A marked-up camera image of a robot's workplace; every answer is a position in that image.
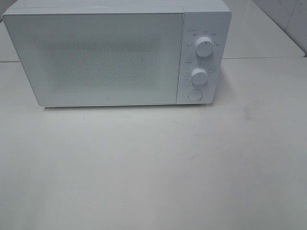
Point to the white microwave oven body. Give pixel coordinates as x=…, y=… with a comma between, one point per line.
x=200, y=17

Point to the white timer knob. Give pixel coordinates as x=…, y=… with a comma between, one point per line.
x=199, y=76

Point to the round white door button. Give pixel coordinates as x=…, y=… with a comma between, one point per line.
x=195, y=95

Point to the white microwave door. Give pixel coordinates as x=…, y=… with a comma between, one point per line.
x=94, y=60

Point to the upper white power knob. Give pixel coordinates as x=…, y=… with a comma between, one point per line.
x=204, y=46

